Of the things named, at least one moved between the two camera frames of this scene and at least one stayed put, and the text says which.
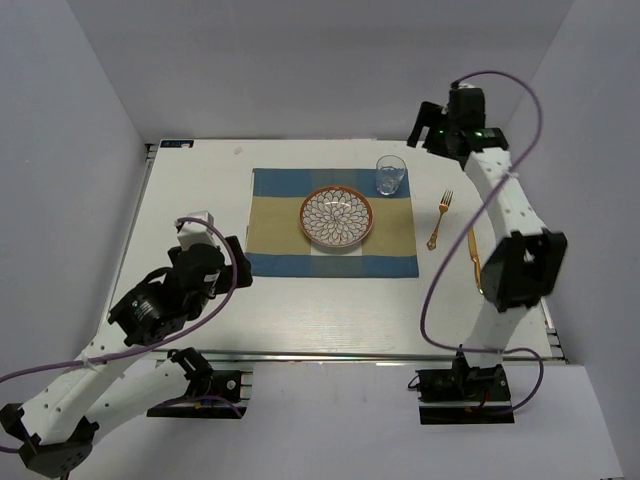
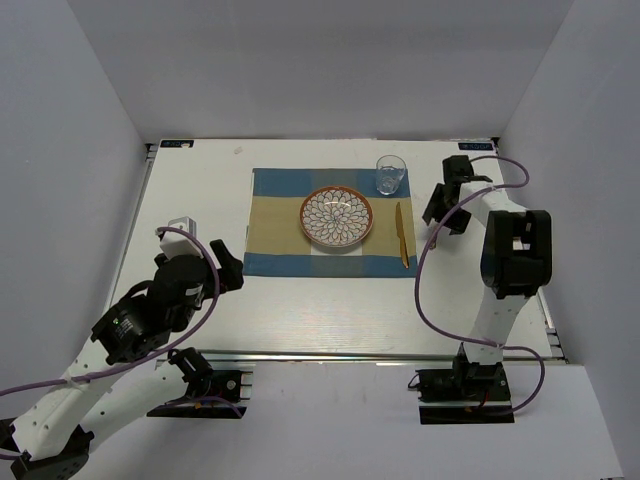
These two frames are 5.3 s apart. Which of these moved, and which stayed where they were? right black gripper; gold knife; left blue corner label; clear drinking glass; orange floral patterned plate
Moved: gold knife; right black gripper
Stayed: orange floral patterned plate; clear drinking glass; left blue corner label
